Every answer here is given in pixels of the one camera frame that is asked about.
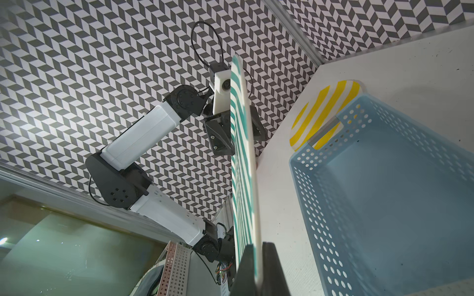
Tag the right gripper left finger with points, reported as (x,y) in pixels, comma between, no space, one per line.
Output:
(244,284)

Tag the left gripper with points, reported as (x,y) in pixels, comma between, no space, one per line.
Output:
(218,129)

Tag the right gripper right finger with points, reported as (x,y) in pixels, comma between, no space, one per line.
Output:
(274,282)

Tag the green striped plate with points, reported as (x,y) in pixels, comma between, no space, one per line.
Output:
(244,180)

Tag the yellow striped plate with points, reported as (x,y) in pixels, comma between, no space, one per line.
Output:
(321,108)

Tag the light blue plastic basket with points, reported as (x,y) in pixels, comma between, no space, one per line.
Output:
(388,205)

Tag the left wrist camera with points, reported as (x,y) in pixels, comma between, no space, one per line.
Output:
(220,75)

